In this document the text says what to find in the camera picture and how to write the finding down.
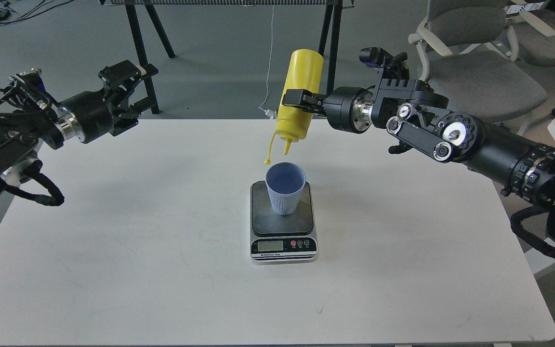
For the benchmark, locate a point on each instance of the black legged background table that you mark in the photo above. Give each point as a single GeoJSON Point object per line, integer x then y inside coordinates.
{"type": "Point", "coordinates": [226, 59]}

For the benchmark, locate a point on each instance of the yellow squeeze bottle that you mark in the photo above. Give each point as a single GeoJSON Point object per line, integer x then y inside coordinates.
{"type": "Point", "coordinates": [304, 72]}

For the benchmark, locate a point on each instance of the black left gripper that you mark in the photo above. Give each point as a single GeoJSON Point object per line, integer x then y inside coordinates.
{"type": "Point", "coordinates": [86, 115]}

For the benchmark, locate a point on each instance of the digital kitchen scale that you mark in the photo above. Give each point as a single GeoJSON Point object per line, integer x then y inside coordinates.
{"type": "Point", "coordinates": [281, 239]}

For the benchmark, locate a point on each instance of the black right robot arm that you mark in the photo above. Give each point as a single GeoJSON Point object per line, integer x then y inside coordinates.
{"type": "Point", "coordinates": [418, 118]}

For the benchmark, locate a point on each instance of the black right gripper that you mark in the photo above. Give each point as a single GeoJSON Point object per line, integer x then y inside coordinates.
{"type": "Point", "coordinates": [346, 109]}

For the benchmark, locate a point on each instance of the blue plastic cup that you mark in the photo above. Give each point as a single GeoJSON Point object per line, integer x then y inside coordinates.
{"type": "Point", "coordinates": [285, 182]}

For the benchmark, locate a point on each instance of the grey office chair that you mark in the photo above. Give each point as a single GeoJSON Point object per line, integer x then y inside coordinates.
{"type": "Point", "coordinates": [534, 26]}
{"type": "Point", "coordinates": [485, 84]}

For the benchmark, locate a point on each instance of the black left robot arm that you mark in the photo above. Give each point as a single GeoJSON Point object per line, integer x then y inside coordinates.
{"type": "Point", "coordinates": [29, 114]}

